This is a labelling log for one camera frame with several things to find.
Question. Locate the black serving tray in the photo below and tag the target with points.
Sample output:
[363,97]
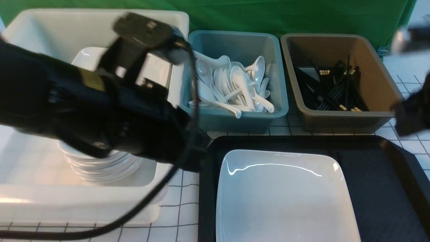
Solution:
[388,187]

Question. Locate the white spoon top of pile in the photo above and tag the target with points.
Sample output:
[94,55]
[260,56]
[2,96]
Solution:
[221,62]

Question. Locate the stack of white bowls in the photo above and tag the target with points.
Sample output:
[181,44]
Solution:
[116,166]

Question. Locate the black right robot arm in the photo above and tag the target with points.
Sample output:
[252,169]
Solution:
[413,113]

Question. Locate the white spoon of pile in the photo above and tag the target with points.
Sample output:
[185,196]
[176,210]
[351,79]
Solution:
[257,70]
[206,96]
[221,62]
[238,77]

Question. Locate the checkered white tablecloth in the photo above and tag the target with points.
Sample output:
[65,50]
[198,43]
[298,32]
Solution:
[177,212]

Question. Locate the white spoon centre of pile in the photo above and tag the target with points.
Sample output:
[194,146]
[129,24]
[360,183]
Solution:
[238,77]

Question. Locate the stack of white square plates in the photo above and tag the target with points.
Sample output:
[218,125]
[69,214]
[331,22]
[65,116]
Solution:
[154,68]

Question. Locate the white spoon front of pile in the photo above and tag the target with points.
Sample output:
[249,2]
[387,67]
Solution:
[206,96]

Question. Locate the black chopsticks pile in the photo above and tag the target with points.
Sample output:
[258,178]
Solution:
[334,88]

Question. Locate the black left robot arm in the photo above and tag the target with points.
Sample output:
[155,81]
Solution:
[97,112]

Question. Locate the large white plastic tub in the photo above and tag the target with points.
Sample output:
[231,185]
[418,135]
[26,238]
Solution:
[38,184]

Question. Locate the white spoon right of pile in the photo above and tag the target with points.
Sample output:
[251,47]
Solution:
[257,70]

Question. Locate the brown plastic bin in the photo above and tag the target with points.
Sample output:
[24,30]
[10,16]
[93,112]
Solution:
[377,87]

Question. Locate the green cloth backdrop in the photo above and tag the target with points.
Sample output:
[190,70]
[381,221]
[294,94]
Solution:
[376,20]

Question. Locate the teal plastic bin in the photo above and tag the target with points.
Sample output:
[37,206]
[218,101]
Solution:
[244,47]

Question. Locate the large white square plate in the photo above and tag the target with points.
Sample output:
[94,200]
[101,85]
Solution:
[266,196]

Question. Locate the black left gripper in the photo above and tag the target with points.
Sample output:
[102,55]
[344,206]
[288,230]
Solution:
[144,122]

